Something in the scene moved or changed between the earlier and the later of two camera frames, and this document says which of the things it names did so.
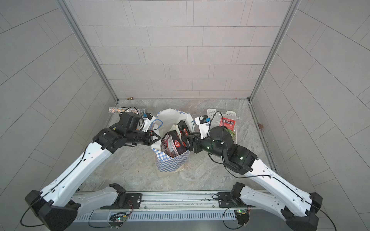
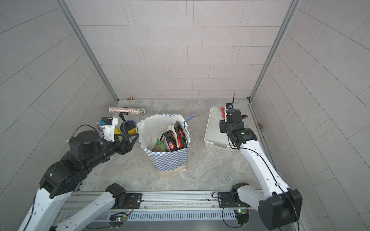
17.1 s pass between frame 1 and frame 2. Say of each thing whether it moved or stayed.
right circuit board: stayed
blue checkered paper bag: moved
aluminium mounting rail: stayed
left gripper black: moved
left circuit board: stayed
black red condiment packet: moved
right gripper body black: moved
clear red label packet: moved
